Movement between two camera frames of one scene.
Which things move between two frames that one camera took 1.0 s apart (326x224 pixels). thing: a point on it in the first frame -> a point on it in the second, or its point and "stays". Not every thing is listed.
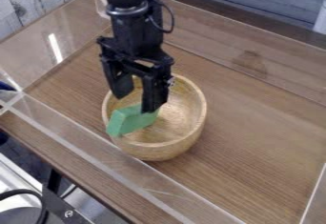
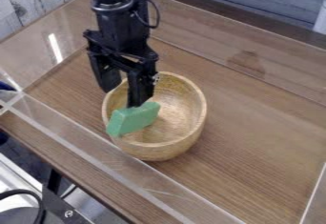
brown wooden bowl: x=175 y=132 stays
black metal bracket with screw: x=61 y=209 stays
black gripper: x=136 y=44 -> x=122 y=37
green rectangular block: x=127 y=119 stays
